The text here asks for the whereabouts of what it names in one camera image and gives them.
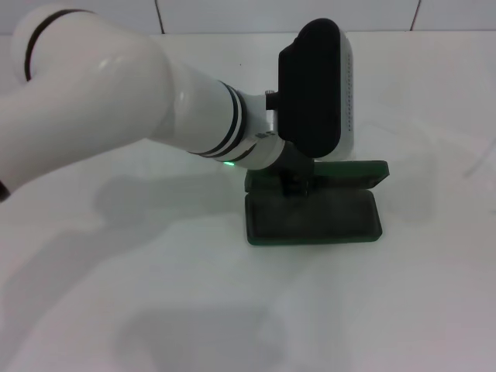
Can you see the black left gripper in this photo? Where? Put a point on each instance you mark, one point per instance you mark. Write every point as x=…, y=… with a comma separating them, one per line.
x=294, y=166

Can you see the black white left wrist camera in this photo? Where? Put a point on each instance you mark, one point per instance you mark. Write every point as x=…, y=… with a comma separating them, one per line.
x=310, y=89

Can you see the green glasses case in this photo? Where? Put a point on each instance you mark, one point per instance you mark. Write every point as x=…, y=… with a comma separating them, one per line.
x=317, y=217

